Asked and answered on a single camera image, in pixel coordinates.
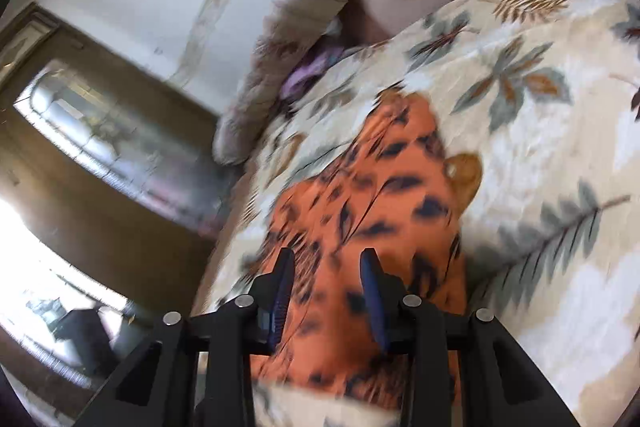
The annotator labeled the orange floral blouse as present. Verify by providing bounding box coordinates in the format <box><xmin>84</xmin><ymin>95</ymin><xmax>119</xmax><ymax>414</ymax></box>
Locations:
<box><xmin>247</xmin><ymin>89</ymin><xmax>483</xmax><ymax>413</ymax></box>

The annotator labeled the striped bolster pillow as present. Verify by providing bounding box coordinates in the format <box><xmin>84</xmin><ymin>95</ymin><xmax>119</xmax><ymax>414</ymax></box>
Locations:
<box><xmin>212</xmin><ymin>0</ymin><xmax>358</xmax><ymax>165</ymax></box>

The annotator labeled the wooden door with glass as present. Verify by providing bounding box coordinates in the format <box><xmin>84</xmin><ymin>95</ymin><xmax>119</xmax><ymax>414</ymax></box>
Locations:
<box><xmin>0</xmin><ymin>2</ymin><xmax>236</xmax><ymax>408</ymax></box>

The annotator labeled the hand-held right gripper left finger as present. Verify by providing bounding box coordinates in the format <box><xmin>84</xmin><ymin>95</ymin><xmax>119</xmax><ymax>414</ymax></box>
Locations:
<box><xmin>75</xmin><ymin>247</ymin><xmax>297</xmax><ymax>427</ymax></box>

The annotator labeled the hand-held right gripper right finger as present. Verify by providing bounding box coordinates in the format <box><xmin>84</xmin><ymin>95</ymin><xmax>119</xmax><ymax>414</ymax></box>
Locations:
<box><xmin>360</xmin><ymin>248</ymin><xmax>578</xmax><ymax>427</ymax></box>

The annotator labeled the leaf print blanket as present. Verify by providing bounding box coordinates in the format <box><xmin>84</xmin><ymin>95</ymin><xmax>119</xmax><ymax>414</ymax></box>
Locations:
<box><xmin>192</xmin><ymin>0</ymin><xmax>640</xmax><ymax>427</ymax></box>

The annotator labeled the purple cloth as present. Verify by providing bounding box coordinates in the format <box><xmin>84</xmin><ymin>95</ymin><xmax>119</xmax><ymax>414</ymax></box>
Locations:
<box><xmin>280</xmin><ymin>44</ymin><xmax>346</xmax><ymax>100</ymax></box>

